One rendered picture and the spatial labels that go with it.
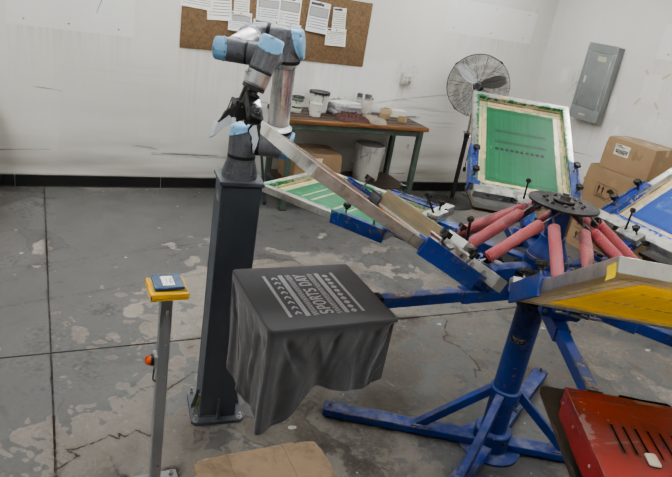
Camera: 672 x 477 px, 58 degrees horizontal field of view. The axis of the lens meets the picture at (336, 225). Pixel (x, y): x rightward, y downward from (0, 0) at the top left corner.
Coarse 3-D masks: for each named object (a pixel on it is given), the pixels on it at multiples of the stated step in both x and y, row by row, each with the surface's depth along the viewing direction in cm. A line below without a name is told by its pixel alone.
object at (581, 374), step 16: (544, 320) 247; (560, 320) 239; (560, 336) 229; (576, 352) 218; (576, 368) 208; (576, 384) 206; (592, 384) 200; (544, 400) 183; (560, 432) 169; (560, 448) 165; (576, 464) 158
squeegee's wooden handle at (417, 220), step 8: (392, 192) 240; (384, 200) 241; (392, 200) 237; (400, 200) 234; (392, 208) 235; (400, 208) 232; (408, 208) 228; (400, 216) 229; (408, 216) 226; (416, 216) 223; (424, 216) 220; (408, 224) 224; (416, 224) 221; (424, 224) 218; (432, 224) 215; (424, 232) 216
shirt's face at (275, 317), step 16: (240, 272) 228; (256, 272) 231; (272, 272) 233; (288, 272) 235; (304, 272) 237; (320, 272) 240; (336, 272) 242; (352, 272) 244; (256, 288) 219; (352, 288) 231; (368, 288) 233; (256, 304) 208; (272, 304) 210; (368, 304) 221; (384, 304) 223; (272, 320) 200; (288, 320) 202; (304, 320) 203; (320, 320) 205; (336, 320) 207; (352, 320) 208; (368, 320) 210
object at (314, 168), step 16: (272, 128) 209; (288, 144) 188; (304, 160) 176; (320, 176) 171; (336, 176) 237; (336, 192) 175; (352, 192) 177; (368, 208) 182; (384, 224) 187; (400, 224) 189; (416, 240) 195
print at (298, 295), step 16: (272, 288) 221; (288, 288) 223; (304, 288) 225; (320, 288) 227; (336, 288) 229; (288, 304) 212; (304, 304) 213; (320, 304) 215; (336, 304) 217; (352, 304) 219
